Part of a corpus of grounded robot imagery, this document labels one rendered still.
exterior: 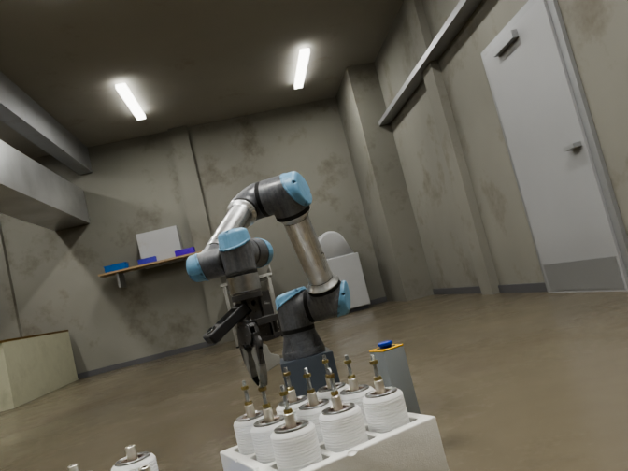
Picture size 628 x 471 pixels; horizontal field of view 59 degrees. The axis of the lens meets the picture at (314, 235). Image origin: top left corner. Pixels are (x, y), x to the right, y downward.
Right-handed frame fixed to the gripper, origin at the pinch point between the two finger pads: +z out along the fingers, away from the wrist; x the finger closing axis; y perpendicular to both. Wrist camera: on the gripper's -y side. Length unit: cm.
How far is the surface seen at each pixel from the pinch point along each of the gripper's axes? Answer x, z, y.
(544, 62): 99, -134, 319
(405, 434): -21.1, 17.7, 21.2
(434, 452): -21.6, 23.9, 27.4
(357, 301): 549, 20, 437
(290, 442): -15.4, 11.4, -3.2
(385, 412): -17.3, 12.9, 20.3
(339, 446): -15.5, 16.1, 7.8
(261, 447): -1.8, 13.7, -3.6
